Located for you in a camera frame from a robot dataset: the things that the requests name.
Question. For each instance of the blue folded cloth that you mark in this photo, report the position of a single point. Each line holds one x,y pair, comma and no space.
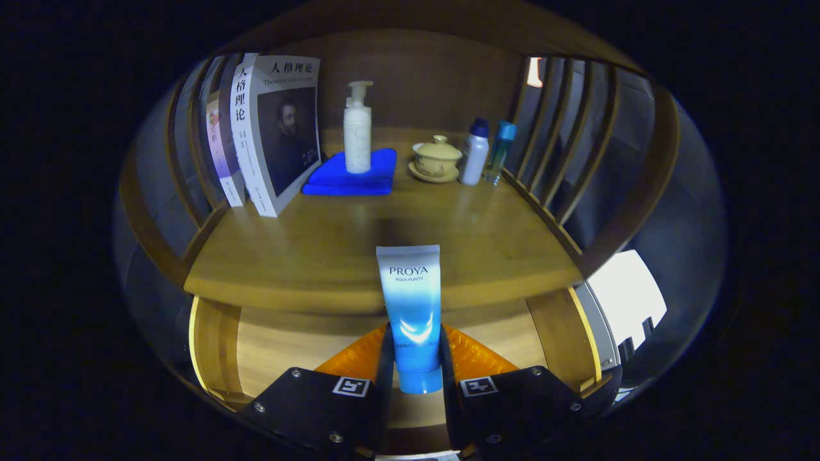
346,182

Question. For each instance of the white bottle with blue cap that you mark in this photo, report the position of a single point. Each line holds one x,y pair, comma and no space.
474,157

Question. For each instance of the white book with portrait cover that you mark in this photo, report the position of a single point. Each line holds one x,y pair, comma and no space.
288,128

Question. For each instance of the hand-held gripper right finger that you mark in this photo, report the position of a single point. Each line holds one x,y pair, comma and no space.
448,403

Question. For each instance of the purple book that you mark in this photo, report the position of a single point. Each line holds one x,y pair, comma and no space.
221,147

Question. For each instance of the wooden drawer with black knob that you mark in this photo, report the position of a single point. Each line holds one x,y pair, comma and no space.
288,346

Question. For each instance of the wooden countertop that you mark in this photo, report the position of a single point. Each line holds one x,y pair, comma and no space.
333,243

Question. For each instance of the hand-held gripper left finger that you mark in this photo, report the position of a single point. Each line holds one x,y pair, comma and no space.
384,397

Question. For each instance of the white metal cabinet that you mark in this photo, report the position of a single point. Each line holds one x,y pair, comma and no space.
628,294

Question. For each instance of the white pump bottle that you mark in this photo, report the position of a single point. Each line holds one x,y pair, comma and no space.
357,141

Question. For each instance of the wooden cabinet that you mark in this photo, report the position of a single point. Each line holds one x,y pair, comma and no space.
423,70

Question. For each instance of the beige lidded teacup with saucer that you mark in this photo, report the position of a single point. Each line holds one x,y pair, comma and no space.
437,159

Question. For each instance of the blue cosmetic tube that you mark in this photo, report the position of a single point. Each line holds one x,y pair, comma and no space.
410,301

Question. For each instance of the clear bottle with teal cap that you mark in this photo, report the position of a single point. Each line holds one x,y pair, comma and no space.
498,150

